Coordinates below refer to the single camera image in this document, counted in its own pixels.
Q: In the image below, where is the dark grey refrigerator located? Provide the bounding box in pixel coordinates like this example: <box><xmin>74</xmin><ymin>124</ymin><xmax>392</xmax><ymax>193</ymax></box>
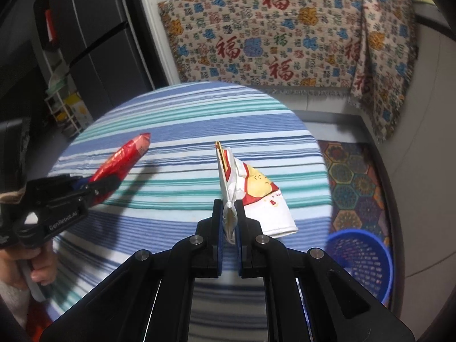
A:
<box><xmin>34</xmin><ymin>0</ymin><xmax>155</xmax><ymax>115</ymax></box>

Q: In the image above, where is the large printed cloth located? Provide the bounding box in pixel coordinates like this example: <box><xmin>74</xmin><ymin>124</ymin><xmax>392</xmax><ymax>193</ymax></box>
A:
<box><xmin>158</xmin><ymin>0</ymin><xmax>369</xmax><ymax>97</ymax></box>

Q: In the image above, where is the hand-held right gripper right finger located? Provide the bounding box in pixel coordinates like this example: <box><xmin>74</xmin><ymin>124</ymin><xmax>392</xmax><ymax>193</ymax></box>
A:
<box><xmin>236</xmin><ymin>201</ymin><xmax>416</xmax><ymax>342</ymax></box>

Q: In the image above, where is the red snack wrapper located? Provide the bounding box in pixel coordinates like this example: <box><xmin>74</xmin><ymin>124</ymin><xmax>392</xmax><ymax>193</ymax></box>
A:
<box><xmin>87</xmin><ymin>133</ymin><xmax>152</xmax><ymax>205</ymax></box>

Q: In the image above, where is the white wire rack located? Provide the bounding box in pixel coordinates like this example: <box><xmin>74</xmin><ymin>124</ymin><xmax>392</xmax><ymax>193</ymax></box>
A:
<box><xmin>44</xmin><ymin>71</ymin><xmax>84</xmax><ymax>139</ymax></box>

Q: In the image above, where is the white yellow snack bag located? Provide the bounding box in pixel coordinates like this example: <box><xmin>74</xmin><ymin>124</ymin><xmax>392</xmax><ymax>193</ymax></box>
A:
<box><xmin>214</xmin><ymin>141</ymin><xmax>298</xmax><ymax>245</ymax></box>

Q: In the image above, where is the person's left hand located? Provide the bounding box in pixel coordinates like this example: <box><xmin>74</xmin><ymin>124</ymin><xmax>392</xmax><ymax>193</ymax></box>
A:
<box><xmin>0</xmin><ymin>246</ymin><xmax>58</xmax><ymax>288</ymax></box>

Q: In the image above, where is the red plastic object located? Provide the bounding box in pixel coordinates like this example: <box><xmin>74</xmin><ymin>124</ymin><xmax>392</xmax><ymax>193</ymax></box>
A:
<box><xmin>27</xmin><ymin>303</ymin><xmax>54</xmax><ymax>342</ymax></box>

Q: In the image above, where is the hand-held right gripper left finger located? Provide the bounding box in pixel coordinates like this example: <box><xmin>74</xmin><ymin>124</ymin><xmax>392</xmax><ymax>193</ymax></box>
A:
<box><xmin>39</xmin><ymin>199</ymin><xmax>226</xmax><ymax>342</ymax></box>

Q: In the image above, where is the narrow printed cloth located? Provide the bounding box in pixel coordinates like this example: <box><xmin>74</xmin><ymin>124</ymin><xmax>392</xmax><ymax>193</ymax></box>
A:
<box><xmin>348</xmin><ymin>0</ymin><xmax>419</xmax><ymax>145</ymax></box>

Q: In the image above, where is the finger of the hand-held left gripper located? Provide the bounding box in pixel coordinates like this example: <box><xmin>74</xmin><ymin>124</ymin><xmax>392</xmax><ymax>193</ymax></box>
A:
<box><xmin>27</xmin><ymin>174</ymin><xmax>84</xmax><ymax>195</ymax></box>
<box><xmin>69</xmin><ymin>175</ymin><xmax>121</xmax><ymax>207</ymax></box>

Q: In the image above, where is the kitchen counter cabinet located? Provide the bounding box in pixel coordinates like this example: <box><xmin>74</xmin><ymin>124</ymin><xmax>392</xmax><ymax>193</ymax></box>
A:
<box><xmin>360</xmin><ymin>2</ymin><xmax>456</xmax><ymax>278</ymax></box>

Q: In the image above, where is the blue mesh wastebasket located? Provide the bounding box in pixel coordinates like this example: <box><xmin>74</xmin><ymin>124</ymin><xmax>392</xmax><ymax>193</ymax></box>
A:
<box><xmin>325</xmin><ymin>230</ymin><xmax>394</xmax><ymax>309</ymax></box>

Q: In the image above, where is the striped round tablecloth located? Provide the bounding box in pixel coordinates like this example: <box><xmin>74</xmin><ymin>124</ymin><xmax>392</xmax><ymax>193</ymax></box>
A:
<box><xmin>46</xmin><ymin>82</ymin><xmax>333</xmax><ymax>342</ymax></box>

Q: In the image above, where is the patterned hexagon floor mat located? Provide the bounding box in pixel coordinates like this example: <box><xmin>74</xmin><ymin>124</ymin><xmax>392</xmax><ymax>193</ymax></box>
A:
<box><xmin>318</xmin><ymin>140</ymin><xmax>392</xmax><ymax>253</ymax></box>

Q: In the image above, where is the yellow white box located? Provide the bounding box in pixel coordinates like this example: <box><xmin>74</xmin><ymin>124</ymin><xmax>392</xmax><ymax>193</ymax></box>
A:
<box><xmin>59</xmin><ymin>93</ymin><xmax>94</xmax><ymax>132</ymax></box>

